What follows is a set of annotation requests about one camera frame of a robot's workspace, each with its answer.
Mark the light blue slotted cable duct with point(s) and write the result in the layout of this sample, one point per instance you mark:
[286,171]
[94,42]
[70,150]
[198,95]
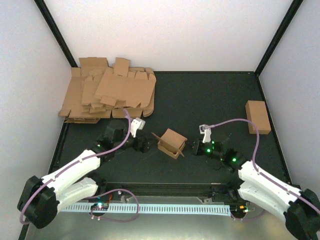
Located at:
[145,208]

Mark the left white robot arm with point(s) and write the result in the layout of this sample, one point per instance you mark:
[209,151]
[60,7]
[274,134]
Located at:
[42,198]

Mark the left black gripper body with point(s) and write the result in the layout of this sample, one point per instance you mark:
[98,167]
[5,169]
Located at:
[138,147]

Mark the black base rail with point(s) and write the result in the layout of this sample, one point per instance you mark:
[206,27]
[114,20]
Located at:
[224,192]

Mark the right black frame post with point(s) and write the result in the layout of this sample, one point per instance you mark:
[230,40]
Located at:
[286,21]

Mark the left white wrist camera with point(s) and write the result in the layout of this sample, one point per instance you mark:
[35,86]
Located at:
[136,124]

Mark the stack of flat cardboard blanks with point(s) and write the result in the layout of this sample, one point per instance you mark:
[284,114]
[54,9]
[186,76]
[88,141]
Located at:
[99,91]

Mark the black frame post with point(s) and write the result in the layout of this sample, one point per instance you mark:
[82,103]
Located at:
[286,21]
[51,23]

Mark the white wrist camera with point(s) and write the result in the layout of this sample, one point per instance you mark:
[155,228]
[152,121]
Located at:
[205,130]
[136,124]

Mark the folded brown cardboard box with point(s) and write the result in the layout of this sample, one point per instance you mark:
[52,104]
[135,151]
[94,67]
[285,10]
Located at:
[256,112]

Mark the metal base plate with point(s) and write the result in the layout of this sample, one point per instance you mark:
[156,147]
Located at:
[80,226]

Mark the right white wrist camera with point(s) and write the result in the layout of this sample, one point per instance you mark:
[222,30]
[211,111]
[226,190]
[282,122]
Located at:
[205,130]

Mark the left black frame post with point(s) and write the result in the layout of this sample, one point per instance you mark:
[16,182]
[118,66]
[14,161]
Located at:
[51,23]

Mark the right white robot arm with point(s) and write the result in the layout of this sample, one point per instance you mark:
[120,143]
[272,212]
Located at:
[298,209]

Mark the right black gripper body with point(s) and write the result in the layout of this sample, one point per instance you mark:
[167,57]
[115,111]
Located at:
[203,152]

